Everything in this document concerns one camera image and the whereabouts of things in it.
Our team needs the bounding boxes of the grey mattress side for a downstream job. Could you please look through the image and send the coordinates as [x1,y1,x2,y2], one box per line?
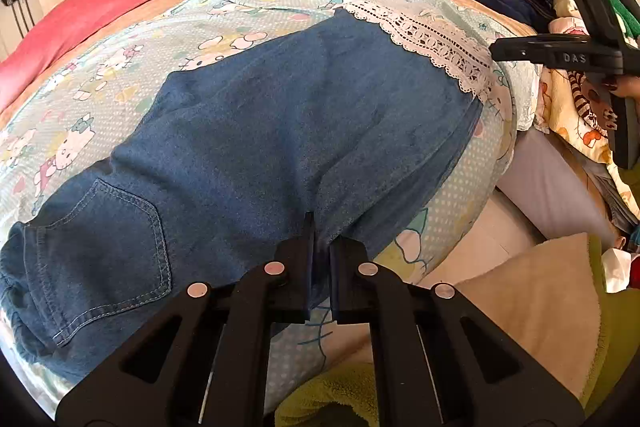
[500,127,617,249]

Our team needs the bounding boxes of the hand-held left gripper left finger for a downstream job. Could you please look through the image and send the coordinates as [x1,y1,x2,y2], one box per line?
[55,212,316,427]

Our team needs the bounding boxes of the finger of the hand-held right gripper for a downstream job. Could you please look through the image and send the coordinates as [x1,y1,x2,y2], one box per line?
[489,34,554,66]

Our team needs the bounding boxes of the beige fleece blanket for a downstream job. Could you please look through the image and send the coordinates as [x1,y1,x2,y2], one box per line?
[450,232,608,403]
[275,232,640,427]

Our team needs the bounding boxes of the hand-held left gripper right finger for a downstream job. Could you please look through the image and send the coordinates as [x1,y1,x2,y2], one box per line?
[329,237,586,427]

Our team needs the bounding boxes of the white crumpled cloth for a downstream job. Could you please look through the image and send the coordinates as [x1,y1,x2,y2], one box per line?
[601,249,637,294]

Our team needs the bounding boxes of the light blue cartoon printed blanket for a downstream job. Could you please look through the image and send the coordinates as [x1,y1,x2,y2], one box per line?
[0,0,541,413]

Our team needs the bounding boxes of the person's right hand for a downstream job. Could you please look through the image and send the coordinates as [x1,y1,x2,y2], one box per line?
[601,75,640,100]

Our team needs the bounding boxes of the dark navy garment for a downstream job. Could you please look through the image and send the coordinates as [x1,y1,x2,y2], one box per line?
[452,0,557,34]

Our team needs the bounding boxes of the blue denim jeans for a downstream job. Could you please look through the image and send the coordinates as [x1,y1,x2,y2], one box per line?
[0,0,496,385]

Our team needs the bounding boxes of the yellow cartoon printed cloth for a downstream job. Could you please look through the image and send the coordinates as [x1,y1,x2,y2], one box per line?
[532,0,640,190]

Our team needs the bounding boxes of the green knitted cloth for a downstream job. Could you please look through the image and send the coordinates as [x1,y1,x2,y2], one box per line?
[605,0,640,38]

